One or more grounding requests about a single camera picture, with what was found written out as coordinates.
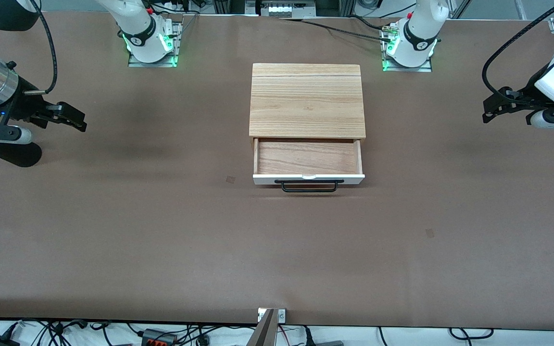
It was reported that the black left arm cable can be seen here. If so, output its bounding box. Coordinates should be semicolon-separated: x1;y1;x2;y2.
481;0;554;104

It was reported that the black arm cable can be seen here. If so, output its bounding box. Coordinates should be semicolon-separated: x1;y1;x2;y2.
23;0;59;95
481;0;554;104

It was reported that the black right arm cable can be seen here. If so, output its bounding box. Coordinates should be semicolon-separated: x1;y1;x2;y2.
23;0;59;95

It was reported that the light wooden cabinet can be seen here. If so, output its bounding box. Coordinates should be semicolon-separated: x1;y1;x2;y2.
249;63;367;140

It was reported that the black metal drawer handle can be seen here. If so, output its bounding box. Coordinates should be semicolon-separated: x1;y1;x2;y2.
274;180;345;193

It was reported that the black looped floor cable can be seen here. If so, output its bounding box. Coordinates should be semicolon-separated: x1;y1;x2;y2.
449;328;494;340

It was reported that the black adapter with orange buttons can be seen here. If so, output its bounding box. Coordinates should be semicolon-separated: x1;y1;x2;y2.
141;329;177;346

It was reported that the grey camera mount bar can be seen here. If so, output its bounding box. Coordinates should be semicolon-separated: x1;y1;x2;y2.
246;309;277;346

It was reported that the wooden drawer with white front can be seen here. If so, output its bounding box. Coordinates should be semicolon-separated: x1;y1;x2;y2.
252;138;365;185

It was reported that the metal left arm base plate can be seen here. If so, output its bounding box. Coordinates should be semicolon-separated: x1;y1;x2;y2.
381;24;432;73

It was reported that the black cylindrical vase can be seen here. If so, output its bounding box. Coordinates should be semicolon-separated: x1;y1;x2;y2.
0;141;42;168

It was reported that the white power strip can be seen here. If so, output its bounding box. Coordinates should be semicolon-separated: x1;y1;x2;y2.
257;0;316;18

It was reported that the long black table cable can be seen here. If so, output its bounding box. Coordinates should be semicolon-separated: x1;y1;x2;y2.
279;17;393;41

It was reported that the silver table edge clamp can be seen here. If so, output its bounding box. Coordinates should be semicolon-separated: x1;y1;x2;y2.
258;308;287;323

